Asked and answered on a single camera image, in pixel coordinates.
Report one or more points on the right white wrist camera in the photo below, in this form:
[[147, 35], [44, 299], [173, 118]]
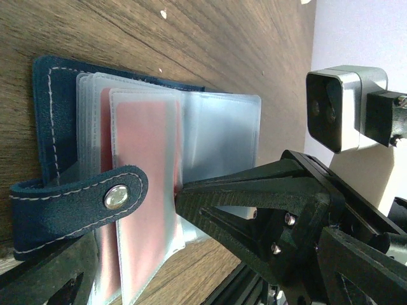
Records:
[[350, 108]]

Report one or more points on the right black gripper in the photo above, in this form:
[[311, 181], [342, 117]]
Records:
[[336, 249]]

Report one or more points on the blue leather card holder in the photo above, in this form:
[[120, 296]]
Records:
[[80, 191]]

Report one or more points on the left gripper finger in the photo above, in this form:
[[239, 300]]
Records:
[[61, 274]]

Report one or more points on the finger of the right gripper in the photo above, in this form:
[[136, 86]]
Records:
[[270, 217]]

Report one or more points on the black aluminium frame rail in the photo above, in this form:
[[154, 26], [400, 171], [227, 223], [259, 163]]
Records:
[[241, 286]]

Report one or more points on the red card with stripe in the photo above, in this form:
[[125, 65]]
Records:
[[146, 132]]

